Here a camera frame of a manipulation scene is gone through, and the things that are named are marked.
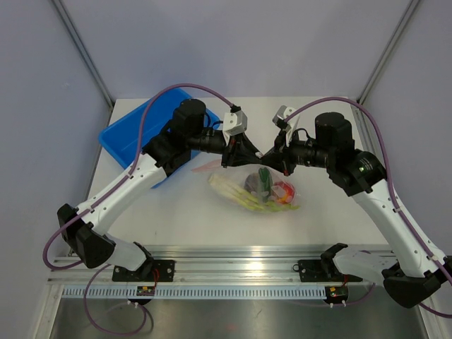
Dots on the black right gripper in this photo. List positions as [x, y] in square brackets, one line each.
[276, 158]

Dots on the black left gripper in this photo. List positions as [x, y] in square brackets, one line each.
[239, 152]

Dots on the green cucumber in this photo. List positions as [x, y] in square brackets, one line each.
[266, 183]

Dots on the dark red onion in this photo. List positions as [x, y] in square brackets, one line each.
[253, 183]

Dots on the clear pink-dotted zip bag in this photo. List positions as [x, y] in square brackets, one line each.
[237, 173]

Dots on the red apple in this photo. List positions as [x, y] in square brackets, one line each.
[283, 192]

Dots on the white green leek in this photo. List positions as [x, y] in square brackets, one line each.
[234, 192]

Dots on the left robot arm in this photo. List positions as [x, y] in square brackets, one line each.
[85, 228]

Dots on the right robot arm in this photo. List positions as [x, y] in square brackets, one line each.
[420, 267]

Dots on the blue plastic bin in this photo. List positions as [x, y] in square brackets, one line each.
[120, 139]

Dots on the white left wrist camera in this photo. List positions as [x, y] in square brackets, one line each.
[234, 123]

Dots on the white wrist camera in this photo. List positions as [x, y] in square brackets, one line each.
[234, 123]
[285, 122]

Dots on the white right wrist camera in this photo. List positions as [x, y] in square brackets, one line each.
[285, 122]

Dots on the right side aluminium rail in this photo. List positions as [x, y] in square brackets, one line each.
[368, 135]

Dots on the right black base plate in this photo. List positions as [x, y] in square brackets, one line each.
[311, 271]

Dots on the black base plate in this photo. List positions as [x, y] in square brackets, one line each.
[158, 270]
[311, 271]

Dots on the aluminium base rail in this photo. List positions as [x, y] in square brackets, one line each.
[229, 265]

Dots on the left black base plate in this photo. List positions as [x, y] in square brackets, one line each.
[158, 270]

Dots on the left aluminium frame post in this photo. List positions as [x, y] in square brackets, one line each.
[72, 31]

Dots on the aluminium frame post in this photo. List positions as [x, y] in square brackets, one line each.
[390, 48]
[72, 31]

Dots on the white slotted cable duct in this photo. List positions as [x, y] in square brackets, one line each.
[195, 292]

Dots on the right aluminium frame post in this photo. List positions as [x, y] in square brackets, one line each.
[390, 48]

